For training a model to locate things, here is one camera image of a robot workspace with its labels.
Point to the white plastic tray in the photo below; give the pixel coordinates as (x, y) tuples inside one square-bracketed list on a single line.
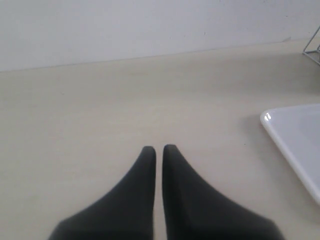
[(295, 130)]

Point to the white wire book rack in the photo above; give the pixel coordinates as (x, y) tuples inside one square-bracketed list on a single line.
[(312, 47)]

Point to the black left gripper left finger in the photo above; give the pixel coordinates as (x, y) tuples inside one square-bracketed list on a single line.
[(125, 213)]

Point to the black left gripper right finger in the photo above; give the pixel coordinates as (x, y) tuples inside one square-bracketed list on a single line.
[(194, 210)]

